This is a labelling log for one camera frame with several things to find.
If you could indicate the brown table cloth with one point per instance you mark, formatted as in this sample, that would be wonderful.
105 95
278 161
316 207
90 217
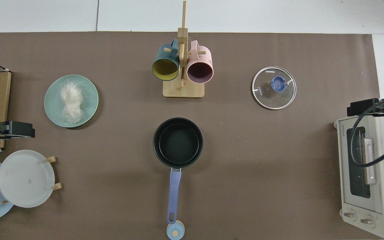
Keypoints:
262 166

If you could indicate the wooden plate rack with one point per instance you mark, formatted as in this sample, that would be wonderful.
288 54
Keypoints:
51 159

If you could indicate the glass lid with blue knob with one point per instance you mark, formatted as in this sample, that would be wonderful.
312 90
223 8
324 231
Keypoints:
272 100

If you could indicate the pale green plate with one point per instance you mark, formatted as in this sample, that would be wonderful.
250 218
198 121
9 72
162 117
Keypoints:
89 100

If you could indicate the wooden cup stand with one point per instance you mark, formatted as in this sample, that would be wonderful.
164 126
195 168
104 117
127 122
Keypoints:
183 90

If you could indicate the small blue round thing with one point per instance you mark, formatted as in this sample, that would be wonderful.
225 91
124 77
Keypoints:
175 231

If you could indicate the white vermicelli bundle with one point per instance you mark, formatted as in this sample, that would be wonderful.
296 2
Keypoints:
72 100

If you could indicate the pink cup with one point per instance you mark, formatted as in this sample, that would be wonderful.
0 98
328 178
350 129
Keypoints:
200 71

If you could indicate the dark teal cup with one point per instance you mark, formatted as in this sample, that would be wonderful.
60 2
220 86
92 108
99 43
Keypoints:
165 68

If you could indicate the grey plate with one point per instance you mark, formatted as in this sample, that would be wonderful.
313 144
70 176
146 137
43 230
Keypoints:
25 178

